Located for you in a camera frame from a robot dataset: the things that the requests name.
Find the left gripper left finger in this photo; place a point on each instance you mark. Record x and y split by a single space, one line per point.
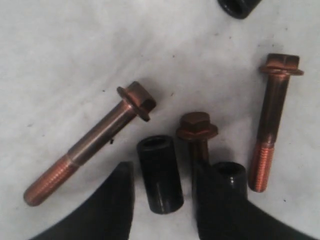
105 210

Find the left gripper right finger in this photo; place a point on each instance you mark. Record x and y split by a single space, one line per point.
225 215

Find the black cylindrical sleeve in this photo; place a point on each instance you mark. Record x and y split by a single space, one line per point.
231 178
160 172
236 6

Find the copper flange bolt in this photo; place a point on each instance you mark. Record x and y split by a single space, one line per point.
196 132
100 140
272 120

